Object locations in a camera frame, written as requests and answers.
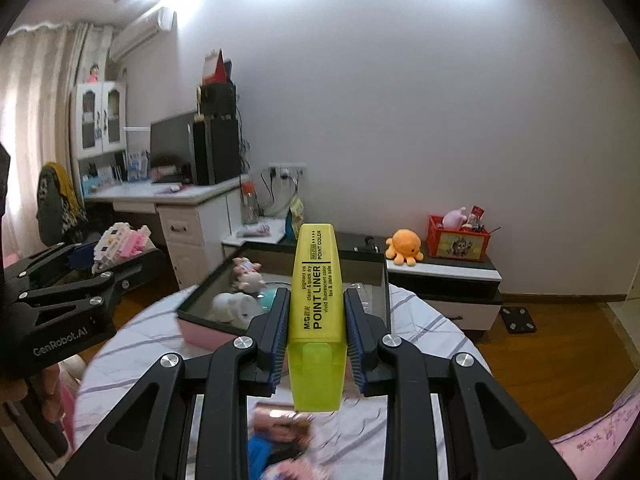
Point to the black computer tower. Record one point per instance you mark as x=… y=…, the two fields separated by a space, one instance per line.
x=220 y=152

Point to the black massage gun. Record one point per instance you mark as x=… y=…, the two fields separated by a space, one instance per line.
x=370 y=243

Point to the red desk calendar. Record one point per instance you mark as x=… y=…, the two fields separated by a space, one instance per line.
x=212 y=67

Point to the pink storage box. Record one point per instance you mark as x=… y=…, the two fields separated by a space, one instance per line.
x=205 y=332

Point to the white desk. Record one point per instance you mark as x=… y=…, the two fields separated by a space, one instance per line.
x=145 y=192

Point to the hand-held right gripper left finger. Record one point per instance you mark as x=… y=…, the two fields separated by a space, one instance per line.
x=277 y=372

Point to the water bottle with orange lid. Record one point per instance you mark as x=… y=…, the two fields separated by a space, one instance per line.
x=250 y=205

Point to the black white low cabinet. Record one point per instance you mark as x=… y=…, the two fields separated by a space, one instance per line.
x=470 y=312

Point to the snack bag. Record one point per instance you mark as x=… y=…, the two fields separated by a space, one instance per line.
x=295 y=220

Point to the black box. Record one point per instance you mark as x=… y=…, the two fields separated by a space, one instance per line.
x=220 y=100

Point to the white wall power outlet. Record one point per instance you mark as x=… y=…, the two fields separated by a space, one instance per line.
x=295 y=166

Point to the beige curtain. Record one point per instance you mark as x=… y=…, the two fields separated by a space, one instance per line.
x=35 y=110

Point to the white toy figure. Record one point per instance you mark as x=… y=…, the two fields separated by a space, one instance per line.
x=230 y=305

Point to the blue white desk box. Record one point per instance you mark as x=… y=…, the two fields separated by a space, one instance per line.
x=137 y=165

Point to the office chair with jacket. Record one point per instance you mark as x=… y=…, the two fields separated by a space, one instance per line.
x=55 y=200

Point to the black computer monitor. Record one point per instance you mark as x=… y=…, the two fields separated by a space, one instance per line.
x=172 y=147

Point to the yellow highlighter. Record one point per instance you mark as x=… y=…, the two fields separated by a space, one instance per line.
x=315 y=310

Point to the red storage crate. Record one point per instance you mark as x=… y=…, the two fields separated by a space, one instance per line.
x=457 y=245

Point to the blue highlighter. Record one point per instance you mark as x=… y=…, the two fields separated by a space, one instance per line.
x=260 y=455

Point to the black keyboard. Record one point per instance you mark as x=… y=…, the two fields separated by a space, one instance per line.
x=165 y=180

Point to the pink white brick toy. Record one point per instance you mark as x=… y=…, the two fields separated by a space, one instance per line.
x=122 y=245

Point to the pink plush toy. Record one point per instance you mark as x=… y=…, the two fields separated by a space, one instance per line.
x=455 y=217

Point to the teal silicone brush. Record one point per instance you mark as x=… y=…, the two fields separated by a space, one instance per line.
x=267 y=300

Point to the pink quilt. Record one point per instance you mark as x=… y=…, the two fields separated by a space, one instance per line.
x=595 y=445

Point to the orange octopus plush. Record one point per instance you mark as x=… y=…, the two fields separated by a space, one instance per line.
x=405 y=245

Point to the black floor scale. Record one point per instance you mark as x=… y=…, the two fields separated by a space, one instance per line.
x=518 y=320

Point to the pink pig doll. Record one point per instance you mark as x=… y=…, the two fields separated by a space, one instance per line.
x=247 y=277

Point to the white air conditioner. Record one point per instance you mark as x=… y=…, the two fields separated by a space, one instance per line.
x=142 y=32

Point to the white glass-door cabinet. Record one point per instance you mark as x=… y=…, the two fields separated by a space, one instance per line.
x=92 y=120

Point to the pink pouch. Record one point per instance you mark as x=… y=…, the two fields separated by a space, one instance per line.
x=255 y=230

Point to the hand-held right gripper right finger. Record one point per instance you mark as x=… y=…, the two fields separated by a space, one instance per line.
x=356 y=360

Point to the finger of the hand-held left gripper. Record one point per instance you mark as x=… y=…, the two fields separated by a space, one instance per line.
x=90 y=290
x=50 y=260

